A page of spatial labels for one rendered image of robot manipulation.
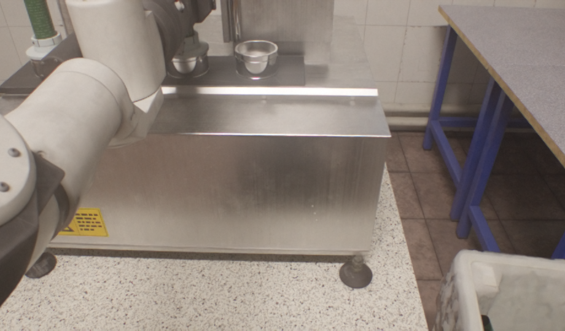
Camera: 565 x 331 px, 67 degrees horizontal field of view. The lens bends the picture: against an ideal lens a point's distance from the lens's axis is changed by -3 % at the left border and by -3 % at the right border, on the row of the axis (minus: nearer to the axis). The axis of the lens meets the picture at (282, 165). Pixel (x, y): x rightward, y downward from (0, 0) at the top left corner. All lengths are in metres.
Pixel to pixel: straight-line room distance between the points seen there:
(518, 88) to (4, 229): 1.39
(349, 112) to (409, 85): 1.82
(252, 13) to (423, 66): 1.75
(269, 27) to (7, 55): 2.17
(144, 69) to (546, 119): 1.10
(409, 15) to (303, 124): 1.74
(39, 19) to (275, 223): 0.47
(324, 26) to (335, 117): 0.19
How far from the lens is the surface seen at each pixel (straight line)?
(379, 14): 2.26
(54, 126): 0.30
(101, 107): 0.34
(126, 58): 0.43
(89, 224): 0.75
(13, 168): 0.22
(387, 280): 0.76
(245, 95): 0.65
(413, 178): 2.22
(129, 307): 0.75
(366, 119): 0.61
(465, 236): 1.97
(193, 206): 0.67
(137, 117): 0.40
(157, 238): 0.74
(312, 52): 0.78
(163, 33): 0.49
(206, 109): 0.64
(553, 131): 1.28
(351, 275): 0.74
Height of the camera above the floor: 1.33
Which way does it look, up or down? 37 degrees down
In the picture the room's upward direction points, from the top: straight up
